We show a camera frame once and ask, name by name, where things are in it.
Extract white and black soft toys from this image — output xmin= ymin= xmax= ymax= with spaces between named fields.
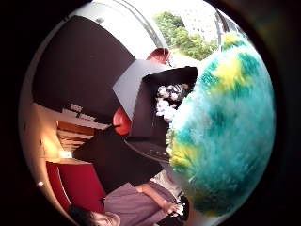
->
xmin=155 ymin=82 xmax=190 ymax=123

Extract green trees outside window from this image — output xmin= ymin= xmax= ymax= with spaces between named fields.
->
xmin=153 ymin=11 xmax=219 ymax=61

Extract white window frame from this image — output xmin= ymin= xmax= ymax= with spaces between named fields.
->
xmin=112 ymin=0 xmax=172 ymax=51

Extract black open cardboard box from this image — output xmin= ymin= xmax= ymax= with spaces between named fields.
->
xmin=112 ymin=59 xmax=199 ymax=164

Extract teal and yellow plush toy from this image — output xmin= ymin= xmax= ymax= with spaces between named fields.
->
xmin=166 ymin=31 xmax=277 ymax=218

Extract the person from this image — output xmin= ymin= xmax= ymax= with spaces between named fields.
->
xmin=67 ymin=170 xmax=193 ymax=226

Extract red chair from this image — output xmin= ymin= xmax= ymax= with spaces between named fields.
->
xmin=146 ymin=47 xmax=172 ymax=66
xmin=112 ymin=105 xmax=133 ymax=137

